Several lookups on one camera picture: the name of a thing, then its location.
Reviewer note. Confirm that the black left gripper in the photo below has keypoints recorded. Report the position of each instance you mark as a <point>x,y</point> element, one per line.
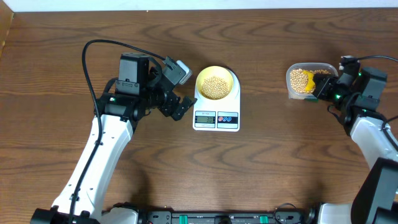
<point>168,108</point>

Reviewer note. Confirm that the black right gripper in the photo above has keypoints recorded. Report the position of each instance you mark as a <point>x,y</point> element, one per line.
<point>320,90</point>

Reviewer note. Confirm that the yellow measuring scoop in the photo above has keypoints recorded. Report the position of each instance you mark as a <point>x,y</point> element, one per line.
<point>310,84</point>

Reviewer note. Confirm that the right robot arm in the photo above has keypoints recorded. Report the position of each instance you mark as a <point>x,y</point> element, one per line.
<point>355,94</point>

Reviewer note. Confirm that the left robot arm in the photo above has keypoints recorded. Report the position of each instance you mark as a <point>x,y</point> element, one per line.
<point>82,199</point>

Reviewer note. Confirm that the soybeans in bowl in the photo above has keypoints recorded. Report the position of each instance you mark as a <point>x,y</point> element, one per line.
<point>215,88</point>

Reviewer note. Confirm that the white digital kitchen scale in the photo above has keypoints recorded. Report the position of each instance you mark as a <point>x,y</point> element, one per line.
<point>218,115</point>

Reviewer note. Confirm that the pale yellow plastic bowl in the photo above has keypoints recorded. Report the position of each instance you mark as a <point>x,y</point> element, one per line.
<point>214,71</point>

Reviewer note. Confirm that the clear plastic container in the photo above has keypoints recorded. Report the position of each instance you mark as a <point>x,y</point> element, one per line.
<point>307,66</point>

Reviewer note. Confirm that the pile of soybeans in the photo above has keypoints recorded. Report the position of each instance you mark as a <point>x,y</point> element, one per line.
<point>299,80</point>

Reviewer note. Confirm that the cardboard panel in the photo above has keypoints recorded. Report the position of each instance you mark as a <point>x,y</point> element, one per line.
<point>6,18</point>

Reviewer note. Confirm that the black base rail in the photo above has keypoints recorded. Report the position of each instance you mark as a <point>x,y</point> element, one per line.
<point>224,217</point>

